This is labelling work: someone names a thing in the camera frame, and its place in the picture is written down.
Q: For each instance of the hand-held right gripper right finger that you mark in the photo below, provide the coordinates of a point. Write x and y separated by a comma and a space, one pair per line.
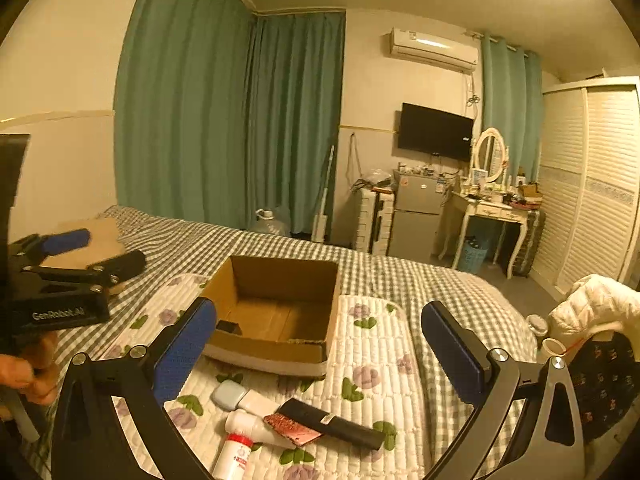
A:
450, 350

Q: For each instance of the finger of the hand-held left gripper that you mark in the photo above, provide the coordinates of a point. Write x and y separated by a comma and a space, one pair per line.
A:
65, 241
120, 264

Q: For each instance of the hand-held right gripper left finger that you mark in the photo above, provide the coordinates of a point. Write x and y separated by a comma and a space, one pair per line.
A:
185, 350

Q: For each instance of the light blue earbuds case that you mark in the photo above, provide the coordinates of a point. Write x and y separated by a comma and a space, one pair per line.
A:
229, 394

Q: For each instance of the brown cardboard box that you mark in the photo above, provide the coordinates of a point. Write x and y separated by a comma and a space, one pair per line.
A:
270, 317

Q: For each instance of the white power adapter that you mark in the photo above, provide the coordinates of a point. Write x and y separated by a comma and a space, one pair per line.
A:
260, 402

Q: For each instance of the white bottle with red label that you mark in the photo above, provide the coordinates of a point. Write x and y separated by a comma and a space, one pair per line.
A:
240, 447

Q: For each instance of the black tube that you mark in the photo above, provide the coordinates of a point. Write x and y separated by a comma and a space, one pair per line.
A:
345, 427

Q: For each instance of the pink glitter card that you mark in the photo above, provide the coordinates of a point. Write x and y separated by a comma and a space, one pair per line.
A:
292, 427

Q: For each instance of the person's left hand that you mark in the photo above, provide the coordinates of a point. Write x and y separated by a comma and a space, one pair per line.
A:
25, 372

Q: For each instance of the floral quilted mat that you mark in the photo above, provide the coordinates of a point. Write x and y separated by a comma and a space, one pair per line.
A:
370, 340

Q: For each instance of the small glass jar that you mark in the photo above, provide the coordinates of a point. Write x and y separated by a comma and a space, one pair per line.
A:
537, 327

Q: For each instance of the grey checkered bed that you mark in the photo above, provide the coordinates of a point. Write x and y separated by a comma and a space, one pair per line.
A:
400, 270

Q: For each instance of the blue waste bin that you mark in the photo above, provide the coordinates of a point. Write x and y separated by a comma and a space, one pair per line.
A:
475, 256

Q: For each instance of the small white cup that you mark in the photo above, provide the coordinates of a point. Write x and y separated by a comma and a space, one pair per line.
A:
554, 347

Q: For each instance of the dark checkered suitcase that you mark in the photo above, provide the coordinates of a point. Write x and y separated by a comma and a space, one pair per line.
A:
530, 242

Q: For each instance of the small silver fridge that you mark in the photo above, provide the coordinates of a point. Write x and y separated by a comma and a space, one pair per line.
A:
415, 215

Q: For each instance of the white dressing table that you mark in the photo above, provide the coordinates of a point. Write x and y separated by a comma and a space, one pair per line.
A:
492, 207

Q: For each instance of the white puffer jacket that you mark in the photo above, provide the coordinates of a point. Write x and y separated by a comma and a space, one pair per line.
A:
595, 305

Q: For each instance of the white ribbed suitcase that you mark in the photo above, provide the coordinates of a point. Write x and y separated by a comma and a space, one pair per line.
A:
370, 220

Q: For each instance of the clear water jug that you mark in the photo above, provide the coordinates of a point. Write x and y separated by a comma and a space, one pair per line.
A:
272, 224

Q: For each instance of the dark patterned garment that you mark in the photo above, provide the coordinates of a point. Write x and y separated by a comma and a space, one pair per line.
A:
605, 390

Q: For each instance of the wide green curtain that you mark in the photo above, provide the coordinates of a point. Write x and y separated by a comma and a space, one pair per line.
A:
180, 110

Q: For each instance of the white stick mop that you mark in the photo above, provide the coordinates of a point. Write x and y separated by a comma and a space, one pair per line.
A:
320, 225

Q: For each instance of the clear plastic bag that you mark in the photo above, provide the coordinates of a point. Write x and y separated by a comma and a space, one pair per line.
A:
375, 177

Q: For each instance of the white oval vanity mirror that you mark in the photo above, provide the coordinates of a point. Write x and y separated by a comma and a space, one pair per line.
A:
489, 155

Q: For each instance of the white louvered wardrobe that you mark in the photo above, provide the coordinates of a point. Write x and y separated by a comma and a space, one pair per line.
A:
590, 185

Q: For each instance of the green corner curtain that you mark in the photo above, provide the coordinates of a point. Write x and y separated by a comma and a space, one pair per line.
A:
295, 120

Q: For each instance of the narrow green curtain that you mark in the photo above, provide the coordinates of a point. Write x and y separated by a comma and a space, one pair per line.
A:
510, 110

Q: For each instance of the white air conditioner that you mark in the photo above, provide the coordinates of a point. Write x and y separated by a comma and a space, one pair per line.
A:
430, 50

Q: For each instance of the black wall television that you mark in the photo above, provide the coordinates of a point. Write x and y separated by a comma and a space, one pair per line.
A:
435, 132

